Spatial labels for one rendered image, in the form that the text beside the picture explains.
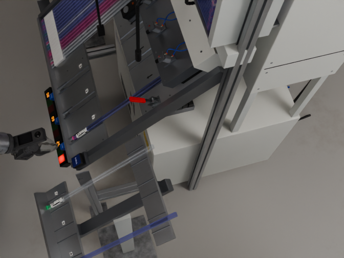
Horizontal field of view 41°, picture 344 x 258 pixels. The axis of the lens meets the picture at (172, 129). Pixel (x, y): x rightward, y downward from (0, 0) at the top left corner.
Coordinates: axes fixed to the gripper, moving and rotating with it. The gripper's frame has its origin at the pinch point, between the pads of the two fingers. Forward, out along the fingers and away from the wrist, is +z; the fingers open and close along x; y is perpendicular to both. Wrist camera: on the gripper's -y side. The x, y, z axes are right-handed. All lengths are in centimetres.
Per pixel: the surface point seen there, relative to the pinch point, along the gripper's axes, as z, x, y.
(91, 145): 4.1, 6.2, -14.4
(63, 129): 2.3, -5.1, -3.5
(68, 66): 4.1, -28.9, -12.2
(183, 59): -2, 2, -66
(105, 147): 3.8, 10.0, -20.9
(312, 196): 135, 34, -33
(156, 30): -4, -10, -62
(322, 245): 131, 60, -30
